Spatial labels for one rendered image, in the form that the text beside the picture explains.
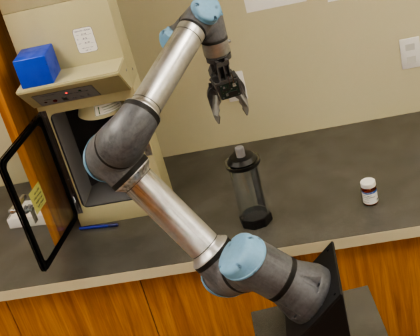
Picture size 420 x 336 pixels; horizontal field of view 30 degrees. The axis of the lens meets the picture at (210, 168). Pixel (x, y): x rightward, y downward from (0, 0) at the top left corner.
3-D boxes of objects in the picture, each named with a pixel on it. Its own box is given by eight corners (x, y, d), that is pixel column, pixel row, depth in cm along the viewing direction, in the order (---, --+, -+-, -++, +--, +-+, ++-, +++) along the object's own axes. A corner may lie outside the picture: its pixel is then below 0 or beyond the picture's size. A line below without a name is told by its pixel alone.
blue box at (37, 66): (31, 76, 240) (21, 49, 235) (61, 70, 238) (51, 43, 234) (22, 89, 231) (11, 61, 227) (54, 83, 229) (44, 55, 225)
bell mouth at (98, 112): (83, 101, 265) (79, 86, 262) (133, 91, 262) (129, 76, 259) (73, 125, 249) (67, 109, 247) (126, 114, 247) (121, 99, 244)
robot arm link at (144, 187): (247, 303, 187) (84, 143, 181) (222, 309, 200) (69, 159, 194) (275, 267, 193) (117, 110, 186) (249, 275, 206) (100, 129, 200)
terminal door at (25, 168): (79, 217, 264) (39, 113, 245) (44, 274, 238) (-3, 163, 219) (77, 217, 264) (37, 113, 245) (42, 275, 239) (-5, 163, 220)
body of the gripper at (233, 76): (218, 104, 218) (208, 64, 212) (212, 93, 225) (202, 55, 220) (244, 96, 218) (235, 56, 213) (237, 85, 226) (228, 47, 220)
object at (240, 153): (254, 155, 241) (249, 136, 238) (261, 168, 233) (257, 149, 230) (225, 163, 240) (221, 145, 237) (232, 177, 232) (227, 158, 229)
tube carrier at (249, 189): (267, 204, 251) (254, 147, 241) (277, 221, 241) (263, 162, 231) (235, 214, 250) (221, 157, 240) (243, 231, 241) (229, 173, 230)
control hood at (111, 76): (35, 105, 245) (24, 77, 241) (133, 86, 240) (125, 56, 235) (25, 122, 235) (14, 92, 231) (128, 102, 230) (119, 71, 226)
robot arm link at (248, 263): (281, 297, 178) (232, 270, 175) (255, 303, 190) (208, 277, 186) (299, 250, 183) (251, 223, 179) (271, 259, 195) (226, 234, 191)
